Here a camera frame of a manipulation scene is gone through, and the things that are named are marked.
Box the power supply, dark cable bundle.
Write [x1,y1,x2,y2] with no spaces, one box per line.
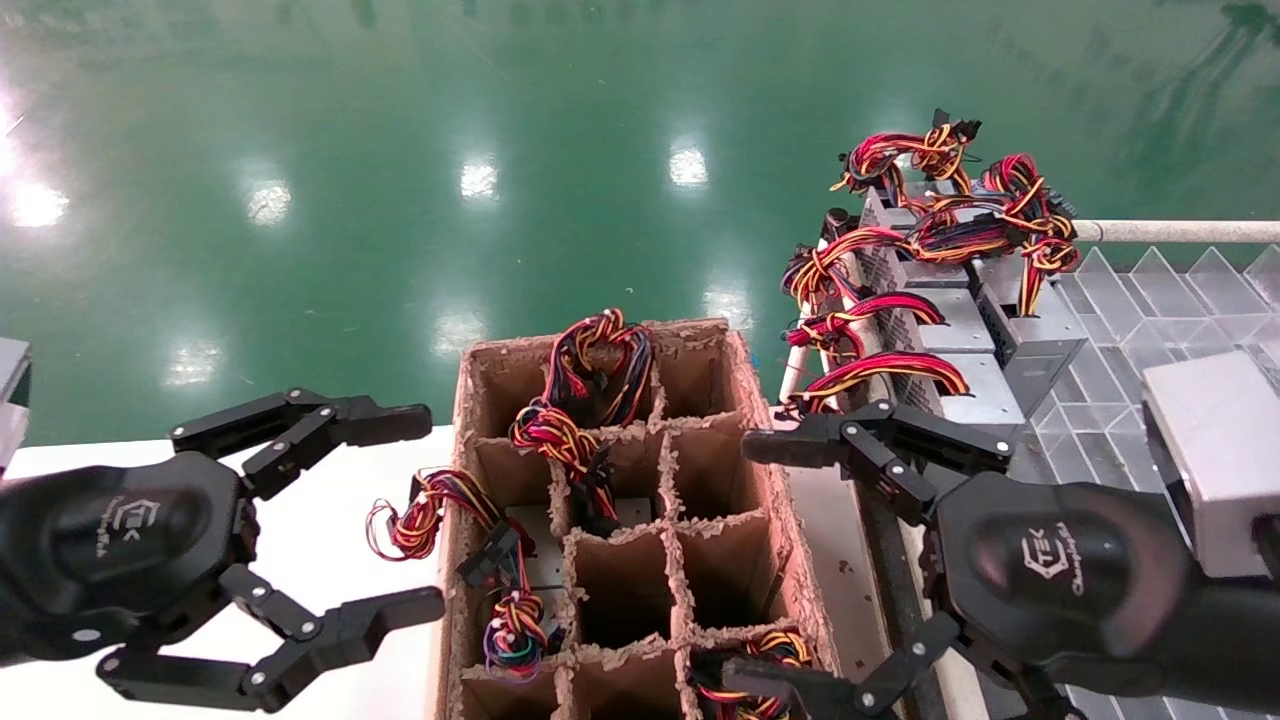
[540,308,657,429]

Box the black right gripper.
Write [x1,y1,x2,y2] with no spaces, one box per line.
[720,398,1218,720]

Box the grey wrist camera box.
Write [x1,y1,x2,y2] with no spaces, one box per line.
[1140,349,1280,582]
[0,338,33,473]

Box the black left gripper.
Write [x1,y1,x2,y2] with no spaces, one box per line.
[0,387,447,714]

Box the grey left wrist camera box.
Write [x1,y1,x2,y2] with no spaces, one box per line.
[0,338,33,473]

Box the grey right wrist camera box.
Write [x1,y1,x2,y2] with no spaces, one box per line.
[1140,349,1280,582]

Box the clear acrylic divider tray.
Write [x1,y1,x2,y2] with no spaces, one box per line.
[1020,245,1280,720]

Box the brown divided cardboard box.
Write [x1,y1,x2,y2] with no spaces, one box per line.
[430,318,853,720]

